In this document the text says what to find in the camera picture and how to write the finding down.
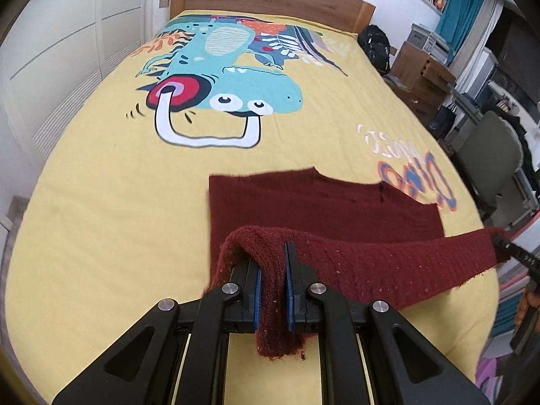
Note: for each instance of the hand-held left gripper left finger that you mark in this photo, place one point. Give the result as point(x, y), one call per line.
point(255, 303)

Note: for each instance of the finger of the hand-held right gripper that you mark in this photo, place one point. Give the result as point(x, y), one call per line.
point(512, 249)

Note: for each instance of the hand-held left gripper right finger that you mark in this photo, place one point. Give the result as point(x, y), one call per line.
point(289, 299)

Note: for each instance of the dark red knit sweater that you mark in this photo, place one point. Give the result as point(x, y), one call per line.
point(337, 211)

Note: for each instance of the purple plastic stool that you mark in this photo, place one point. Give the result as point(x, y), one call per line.
point(491, 377)

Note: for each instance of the grey office chair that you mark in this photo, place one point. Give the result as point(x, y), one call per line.
point(489, 164)

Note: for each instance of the dark blue bag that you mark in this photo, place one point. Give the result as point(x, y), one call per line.
point(443, 122)

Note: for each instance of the yellow dinosaur print bed sheet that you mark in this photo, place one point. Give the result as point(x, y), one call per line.
point(105, 219)

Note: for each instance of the wooden dresser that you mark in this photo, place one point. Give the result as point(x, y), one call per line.
point(422, 84)

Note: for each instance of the grey storage box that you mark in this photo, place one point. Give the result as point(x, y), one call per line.
point(428, 42)

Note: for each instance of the teal curtain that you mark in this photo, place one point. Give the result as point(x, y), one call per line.
point(457, 12)

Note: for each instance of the black backpack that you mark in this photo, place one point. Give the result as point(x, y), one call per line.
point(375, 48)

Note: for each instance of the white wardrobe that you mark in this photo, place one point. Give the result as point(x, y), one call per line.
point(63, 50)

